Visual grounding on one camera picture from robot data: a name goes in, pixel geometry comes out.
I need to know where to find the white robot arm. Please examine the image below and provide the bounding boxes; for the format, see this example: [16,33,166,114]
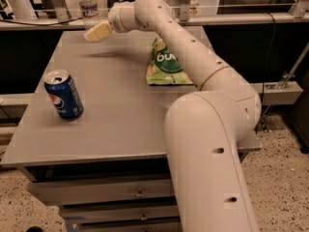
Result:
[85,0,261,232]

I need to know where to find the green Dang snack bag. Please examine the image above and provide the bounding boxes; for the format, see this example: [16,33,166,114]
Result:
[146,38,193,85]

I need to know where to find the grey metal railing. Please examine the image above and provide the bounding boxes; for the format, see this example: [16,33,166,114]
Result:
[1,0,309,31]

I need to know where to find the grey drawer cabinet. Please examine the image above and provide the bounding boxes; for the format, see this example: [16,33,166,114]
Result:
[0,29,263,232]

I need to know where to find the blue Pepsi soda can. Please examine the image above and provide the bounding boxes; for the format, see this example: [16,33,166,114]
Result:
[44,70,83,120]

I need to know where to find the clear plastic water bottle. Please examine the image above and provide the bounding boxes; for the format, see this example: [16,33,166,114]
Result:
[78,0,99,30]

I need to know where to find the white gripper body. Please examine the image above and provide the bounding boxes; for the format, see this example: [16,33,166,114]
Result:
[107,2,143,33]

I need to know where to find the black cable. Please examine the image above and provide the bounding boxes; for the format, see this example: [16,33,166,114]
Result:
[255,13,278,133]

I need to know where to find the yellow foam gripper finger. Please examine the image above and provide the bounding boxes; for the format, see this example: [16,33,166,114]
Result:
[84,21,112,43]

